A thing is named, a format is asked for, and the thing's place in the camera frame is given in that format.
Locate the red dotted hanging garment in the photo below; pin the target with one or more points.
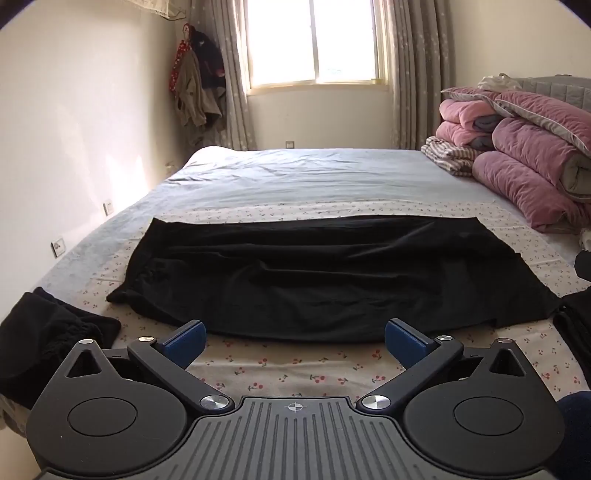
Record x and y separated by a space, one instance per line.
177 64

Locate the grey padded headboard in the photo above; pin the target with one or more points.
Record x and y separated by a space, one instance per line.
561 87

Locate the striped folded cloth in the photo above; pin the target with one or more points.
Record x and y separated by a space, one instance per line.
450 154

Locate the window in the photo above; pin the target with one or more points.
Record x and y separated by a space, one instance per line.
314 41

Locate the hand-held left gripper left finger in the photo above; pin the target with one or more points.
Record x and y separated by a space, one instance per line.
187 344

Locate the pink fluffy quilt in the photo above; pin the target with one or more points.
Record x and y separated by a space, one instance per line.
464 117

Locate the folded black cloth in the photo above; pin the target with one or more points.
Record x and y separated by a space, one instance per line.
575 323

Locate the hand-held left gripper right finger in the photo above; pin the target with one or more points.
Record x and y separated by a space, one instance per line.
402 342

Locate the beige hanging garment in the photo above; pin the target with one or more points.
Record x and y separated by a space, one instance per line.
194 94

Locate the grey bed cover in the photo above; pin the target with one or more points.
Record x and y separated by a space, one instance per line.
295 177

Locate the dark navy hanging garment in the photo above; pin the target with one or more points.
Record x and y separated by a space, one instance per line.
208 57

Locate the white lace cloth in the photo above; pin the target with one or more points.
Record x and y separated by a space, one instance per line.
154 7

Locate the black pants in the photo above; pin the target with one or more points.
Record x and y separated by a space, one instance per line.
323 277

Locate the person's dark blue clothing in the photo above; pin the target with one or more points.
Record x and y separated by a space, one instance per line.
575 429

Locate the purple velvet quilt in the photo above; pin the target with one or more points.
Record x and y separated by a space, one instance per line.
531 152

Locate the crumpled black garment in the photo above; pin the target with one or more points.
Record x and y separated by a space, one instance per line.
46 341

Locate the bed with floral sheet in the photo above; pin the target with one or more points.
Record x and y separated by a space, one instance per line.
295 369

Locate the dark object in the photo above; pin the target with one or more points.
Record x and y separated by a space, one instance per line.
583 264

